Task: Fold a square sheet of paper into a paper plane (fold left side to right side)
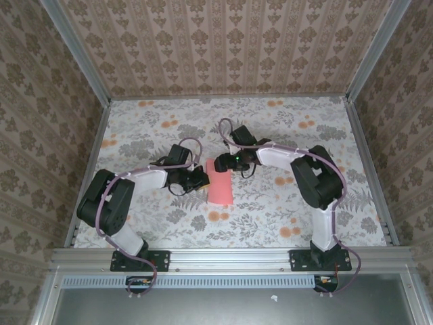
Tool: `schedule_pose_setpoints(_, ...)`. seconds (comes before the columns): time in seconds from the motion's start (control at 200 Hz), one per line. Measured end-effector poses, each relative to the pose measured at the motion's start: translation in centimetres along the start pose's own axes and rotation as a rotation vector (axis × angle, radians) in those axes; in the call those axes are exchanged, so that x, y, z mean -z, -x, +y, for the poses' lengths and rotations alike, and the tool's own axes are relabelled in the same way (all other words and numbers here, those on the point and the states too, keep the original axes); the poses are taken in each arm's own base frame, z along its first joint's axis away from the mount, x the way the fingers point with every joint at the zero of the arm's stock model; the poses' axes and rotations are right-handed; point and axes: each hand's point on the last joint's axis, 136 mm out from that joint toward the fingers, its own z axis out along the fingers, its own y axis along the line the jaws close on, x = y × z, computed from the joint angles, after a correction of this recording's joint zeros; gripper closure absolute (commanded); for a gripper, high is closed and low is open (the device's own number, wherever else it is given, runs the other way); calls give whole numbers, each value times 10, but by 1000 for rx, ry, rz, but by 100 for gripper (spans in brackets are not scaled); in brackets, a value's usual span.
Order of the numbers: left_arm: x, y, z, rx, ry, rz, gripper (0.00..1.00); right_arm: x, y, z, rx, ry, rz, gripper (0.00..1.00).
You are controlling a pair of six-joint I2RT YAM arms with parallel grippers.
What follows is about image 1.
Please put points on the aluminium side rail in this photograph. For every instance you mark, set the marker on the aluminium side rail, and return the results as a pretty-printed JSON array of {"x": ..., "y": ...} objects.
[
  {"x": 359, "y": 135},
  {"x": 94, "y": 152}
]

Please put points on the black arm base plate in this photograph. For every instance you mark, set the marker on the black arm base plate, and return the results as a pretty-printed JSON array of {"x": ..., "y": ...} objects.
[
  {"x": 297, "y": 260},
  {"x": 162, "y": 260}
]

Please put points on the pink paper sheet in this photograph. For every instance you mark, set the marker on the pink paper sheet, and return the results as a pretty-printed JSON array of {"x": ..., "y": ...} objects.
[{"x": 220, "y": 189}]

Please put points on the grey metal panel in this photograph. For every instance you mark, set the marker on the grey metal panel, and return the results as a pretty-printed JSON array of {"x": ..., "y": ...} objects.
[{"x": 220, "y": 308}]

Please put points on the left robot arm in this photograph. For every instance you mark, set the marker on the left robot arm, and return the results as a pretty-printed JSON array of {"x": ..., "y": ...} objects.
[{"x": 105, "y": 203}]

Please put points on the small white paper scrap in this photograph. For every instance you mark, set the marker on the small white paper scrap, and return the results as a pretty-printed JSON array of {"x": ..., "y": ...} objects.
[{"x": 274, "y": 298}]

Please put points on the floral printed tablecloth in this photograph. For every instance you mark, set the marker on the floral printed tablecloth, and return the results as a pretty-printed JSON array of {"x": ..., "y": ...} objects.
[{"x": 236, "y": 230}]

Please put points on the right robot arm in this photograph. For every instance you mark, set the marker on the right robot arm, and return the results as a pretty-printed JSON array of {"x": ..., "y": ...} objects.
[{"x": 314, "y": 183}]

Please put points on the aluminium corner post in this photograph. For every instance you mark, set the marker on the aluminium corner post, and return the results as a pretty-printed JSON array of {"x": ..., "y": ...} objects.
[
  {"x": 78, "y": 50},
  {"x": 376, "y": 50}
]

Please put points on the thin aluminium rear rail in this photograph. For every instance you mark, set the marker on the thin aluminium rear rail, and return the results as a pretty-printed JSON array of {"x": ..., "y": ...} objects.
[{"x": 230, "y": 97}]

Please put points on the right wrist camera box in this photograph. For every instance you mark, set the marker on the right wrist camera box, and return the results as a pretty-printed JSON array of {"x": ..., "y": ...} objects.
[{"x": 228, "y": 145}]

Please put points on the aluminium mounting rail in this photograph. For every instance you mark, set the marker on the aluminium mounting rail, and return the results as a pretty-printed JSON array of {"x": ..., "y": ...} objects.
[{"x": 230, "y": 259}]

